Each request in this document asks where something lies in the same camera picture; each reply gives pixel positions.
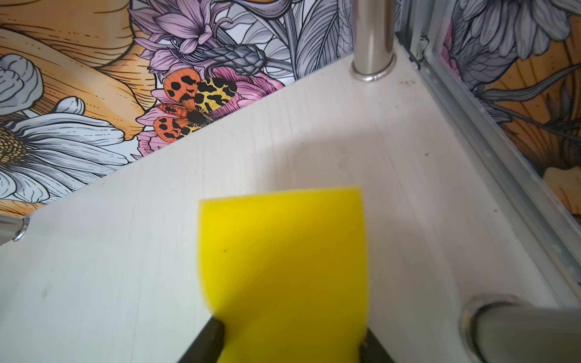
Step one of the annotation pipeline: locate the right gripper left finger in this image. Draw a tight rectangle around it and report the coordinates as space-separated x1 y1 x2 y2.
178 317 225 363

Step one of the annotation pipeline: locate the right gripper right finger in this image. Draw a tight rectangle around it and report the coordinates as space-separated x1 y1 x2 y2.
359 328 394 363

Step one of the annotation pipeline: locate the yellow sponge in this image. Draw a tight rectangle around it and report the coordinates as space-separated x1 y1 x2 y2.
198 188 369 362

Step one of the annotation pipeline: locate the white two-tier shelf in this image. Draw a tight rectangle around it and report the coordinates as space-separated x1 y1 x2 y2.
1 1 580 362

